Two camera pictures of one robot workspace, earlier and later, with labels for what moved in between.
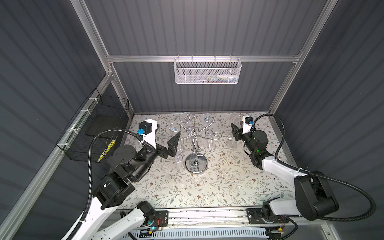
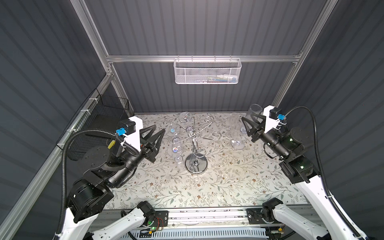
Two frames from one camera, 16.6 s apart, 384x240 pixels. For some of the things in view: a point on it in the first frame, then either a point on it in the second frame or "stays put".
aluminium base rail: (221, 217) stays put
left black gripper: (164, 153) -> (147, 148)
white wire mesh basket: (207, 71) stays put
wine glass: (173, 129) stays put
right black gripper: (237, 132) -> (257, 130)
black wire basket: (99, 113) stays put
